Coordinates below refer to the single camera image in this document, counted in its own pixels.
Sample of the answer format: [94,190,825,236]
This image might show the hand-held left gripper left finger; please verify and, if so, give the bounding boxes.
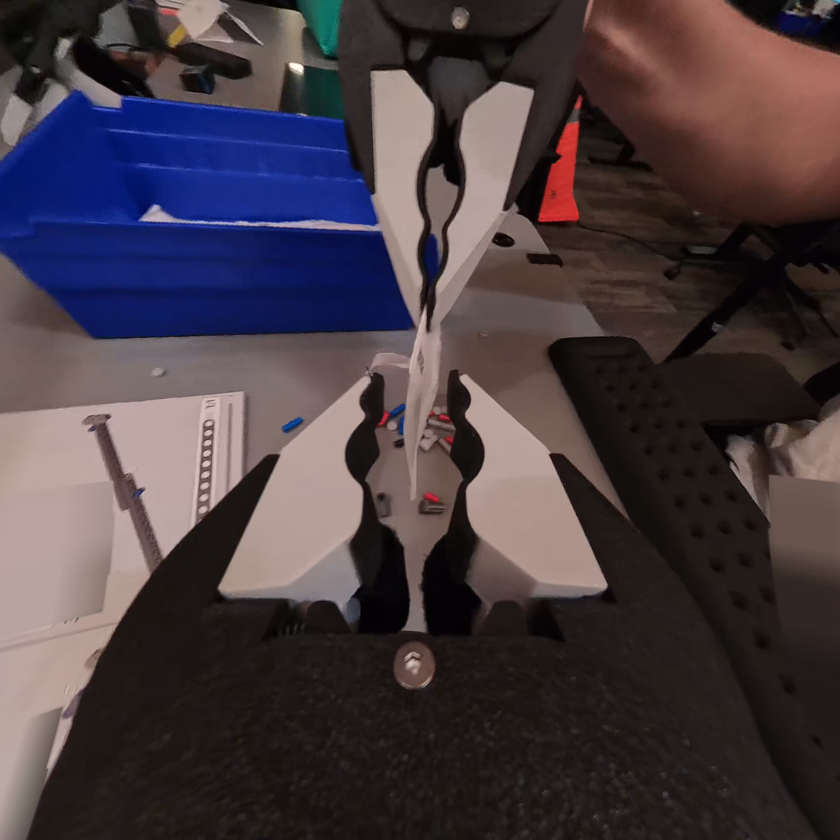
[217,374,388,605]

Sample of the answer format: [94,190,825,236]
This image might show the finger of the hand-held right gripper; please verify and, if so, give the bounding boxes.
[369,69,439,330]
[428,85,537,327]

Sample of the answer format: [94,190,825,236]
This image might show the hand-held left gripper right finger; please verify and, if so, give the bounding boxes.
[448,369,609,601]

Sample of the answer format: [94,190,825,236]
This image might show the small white paper bag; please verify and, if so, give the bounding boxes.
[403,314,444,501]

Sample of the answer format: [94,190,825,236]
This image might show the blue plastic bin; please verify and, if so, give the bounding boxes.
[0,91,439,340]

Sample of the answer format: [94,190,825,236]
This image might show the person's right forearm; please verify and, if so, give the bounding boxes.
[577,0,840,225]

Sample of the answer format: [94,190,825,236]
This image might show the lego instruction booklet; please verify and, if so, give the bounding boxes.
[0,390,248,788]

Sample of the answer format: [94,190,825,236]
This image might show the orange traffic cone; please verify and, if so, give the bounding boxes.
[538,95,581,224]

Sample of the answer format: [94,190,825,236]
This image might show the flat white paper bag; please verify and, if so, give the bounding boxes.
[139,203,382,231]

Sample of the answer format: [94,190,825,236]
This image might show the green tote bag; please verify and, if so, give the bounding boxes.
[295,0,343,60]

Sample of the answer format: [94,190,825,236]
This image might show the black rectangular case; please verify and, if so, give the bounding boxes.
[176,42,253,81]

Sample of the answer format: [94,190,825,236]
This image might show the white folded paper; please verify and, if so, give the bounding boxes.
[176,0,265,47]

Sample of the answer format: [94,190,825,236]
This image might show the white shirt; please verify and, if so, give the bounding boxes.
[725,420,840,513]

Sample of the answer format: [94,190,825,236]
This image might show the black tripod stand legs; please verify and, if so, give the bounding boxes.
[663,223,840,362]

